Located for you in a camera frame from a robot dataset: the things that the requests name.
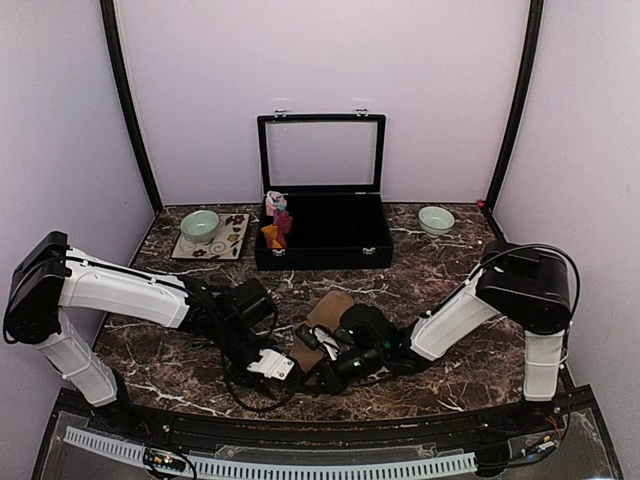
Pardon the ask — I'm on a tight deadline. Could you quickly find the magenta striped sock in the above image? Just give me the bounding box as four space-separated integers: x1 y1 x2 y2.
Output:
261 224 287 250

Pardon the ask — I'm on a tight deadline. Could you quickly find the black corner post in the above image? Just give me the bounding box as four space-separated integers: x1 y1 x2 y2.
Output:
99 0 164 214
483 0 544 216

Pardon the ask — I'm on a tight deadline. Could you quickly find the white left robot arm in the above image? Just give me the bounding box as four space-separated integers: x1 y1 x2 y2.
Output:
2 231 301 436

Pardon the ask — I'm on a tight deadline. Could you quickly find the magenta purple rolled sock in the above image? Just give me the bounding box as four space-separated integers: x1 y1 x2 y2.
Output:
273 209 293 235

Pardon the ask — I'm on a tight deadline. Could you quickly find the white perforated front rail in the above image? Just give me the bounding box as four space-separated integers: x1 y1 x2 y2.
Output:
63 427 478 479

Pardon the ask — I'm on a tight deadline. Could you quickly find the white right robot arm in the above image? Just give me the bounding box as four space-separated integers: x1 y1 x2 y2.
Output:
299 241 581 434

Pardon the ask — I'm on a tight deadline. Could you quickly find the black right corner post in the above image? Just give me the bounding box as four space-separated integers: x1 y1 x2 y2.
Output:
483 0 544 216

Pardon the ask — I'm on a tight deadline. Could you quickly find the pink white rolled sock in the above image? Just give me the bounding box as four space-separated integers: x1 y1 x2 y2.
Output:
265 190 287 217

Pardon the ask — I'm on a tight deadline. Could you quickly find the black compartment storage box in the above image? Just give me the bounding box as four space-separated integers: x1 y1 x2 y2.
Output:
254 113 394 271

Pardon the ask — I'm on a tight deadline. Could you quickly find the green ceramic bowl on plate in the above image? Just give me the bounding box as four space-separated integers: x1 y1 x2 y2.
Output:
180 210 220 243

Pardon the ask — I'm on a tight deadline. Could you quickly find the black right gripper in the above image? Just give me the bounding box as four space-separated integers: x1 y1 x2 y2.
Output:
301 345 387 398

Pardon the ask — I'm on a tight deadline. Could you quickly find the green bowl at right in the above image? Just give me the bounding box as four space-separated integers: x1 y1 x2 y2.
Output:
418 206 455 238

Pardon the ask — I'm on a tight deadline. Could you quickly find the black left corner post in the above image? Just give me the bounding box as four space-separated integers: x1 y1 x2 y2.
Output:
99 0 164 214

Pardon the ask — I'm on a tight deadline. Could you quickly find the brown sock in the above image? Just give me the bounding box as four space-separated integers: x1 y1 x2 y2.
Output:
288 290 357 376

